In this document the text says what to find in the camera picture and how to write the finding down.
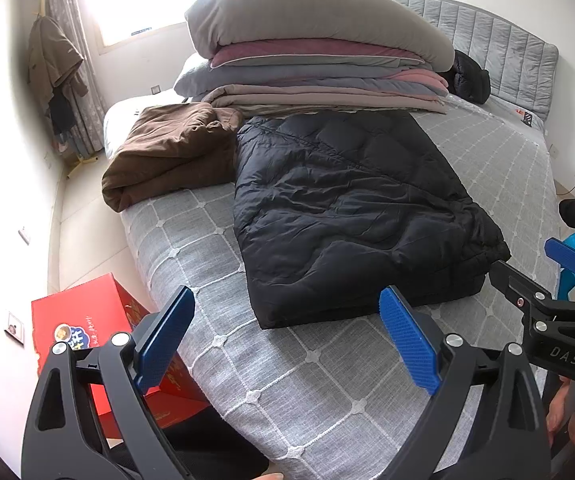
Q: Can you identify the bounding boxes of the right hand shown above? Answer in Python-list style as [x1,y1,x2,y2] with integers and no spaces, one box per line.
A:
[545,376,575,446]

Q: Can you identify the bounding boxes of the red gift box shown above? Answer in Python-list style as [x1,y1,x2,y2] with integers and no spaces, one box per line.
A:
[30,271,208,441]

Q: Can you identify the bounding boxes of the grey curtain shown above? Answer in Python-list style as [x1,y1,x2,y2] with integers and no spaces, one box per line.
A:
[28,0,106,160]

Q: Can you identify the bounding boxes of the brown folded garment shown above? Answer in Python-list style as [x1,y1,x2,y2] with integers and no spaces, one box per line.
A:
[102,102,244,212]

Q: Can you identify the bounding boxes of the grey padded headboard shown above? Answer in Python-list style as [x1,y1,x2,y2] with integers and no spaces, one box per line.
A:
[394,0,559,120]

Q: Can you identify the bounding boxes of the black quilted puffer jacket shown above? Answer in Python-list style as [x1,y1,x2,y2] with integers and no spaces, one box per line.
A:
[233,110,510,328]

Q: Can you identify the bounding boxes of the white pillow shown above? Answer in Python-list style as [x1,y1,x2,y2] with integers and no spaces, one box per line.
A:
[103,89,185,159]

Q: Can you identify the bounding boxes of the left hand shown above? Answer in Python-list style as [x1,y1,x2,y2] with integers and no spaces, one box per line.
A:
[254,471,284,480]

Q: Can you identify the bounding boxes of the coat rack with clothes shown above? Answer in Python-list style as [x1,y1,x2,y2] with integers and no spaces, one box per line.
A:
[28,12,104,174]

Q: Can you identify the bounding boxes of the black bag by headboard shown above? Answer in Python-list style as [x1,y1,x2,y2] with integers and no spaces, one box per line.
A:
[440,50,491,104]

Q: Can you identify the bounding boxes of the stack of folded quilts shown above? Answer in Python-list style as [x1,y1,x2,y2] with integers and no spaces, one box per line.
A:
[173,0,455,116]

